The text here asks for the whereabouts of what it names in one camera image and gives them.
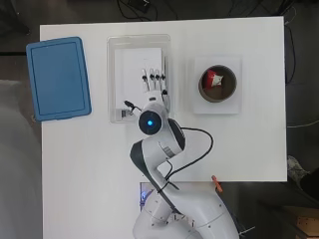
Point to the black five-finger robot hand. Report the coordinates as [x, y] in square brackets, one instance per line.
[156, 94]

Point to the red and white packet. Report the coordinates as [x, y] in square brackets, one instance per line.
[212, 79]

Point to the white seven-joint robot arm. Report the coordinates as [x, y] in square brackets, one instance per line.
[199, 212]

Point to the white flat box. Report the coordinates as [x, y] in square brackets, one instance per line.
[129, 66]

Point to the clear plastic box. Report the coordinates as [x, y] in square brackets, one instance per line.
[113, 66]

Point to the brown round tub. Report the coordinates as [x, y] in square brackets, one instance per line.
[226, 94]

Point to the blue plastic lid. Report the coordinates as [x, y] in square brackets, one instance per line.
[58, 79]

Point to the orange clamp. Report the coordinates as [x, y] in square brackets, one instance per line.
[217, 184]

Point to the wooden box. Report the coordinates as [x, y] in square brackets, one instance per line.
[307, 225]

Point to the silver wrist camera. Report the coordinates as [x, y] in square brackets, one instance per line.
[127, 114]

